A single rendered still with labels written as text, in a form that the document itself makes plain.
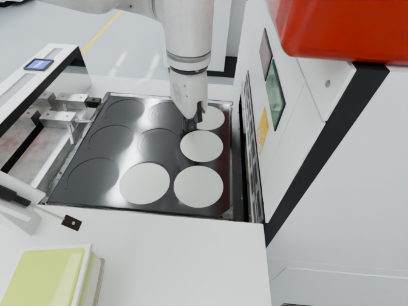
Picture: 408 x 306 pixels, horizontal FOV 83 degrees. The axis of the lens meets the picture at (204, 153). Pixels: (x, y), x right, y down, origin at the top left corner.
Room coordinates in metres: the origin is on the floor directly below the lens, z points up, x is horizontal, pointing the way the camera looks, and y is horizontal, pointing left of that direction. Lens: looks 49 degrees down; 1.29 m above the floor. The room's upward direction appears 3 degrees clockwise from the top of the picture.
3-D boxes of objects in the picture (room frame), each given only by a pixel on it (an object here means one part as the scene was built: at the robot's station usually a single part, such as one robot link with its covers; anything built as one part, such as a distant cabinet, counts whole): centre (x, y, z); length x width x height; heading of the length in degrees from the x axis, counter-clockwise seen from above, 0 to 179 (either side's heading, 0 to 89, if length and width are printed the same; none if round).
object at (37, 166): (0.36, 0.38, 0.87); 0.36 x 0.08 x 0.03; 178
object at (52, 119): (0.44, 0.38, 0.89); 0.08 x 0.03 x 0.03; 88
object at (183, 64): (0.43, 0.04, 1.09); 0.09 x 0.08 x 0.03; 31
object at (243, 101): (0.38, -0.10, 0.89); 0.44 x 0.02 x 0.10; 178
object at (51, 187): (0.37, 0.29, 0.90); 0.38 x 0.01 x 0.01; 178
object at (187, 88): (0.42, 0.04, 1.03); 0.10 x 0.07 x 0.11; 31
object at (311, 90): (0.56, -0.12, 1.02); 0.81 x 0.03 x 0.40; 178
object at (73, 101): (0.52, 0.37, 0.89); 0.08 x 0.03 x 0.03; 88
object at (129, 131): (0.37, 0.11, 0.90); 0.34 x 0.34 x 0.01; 88
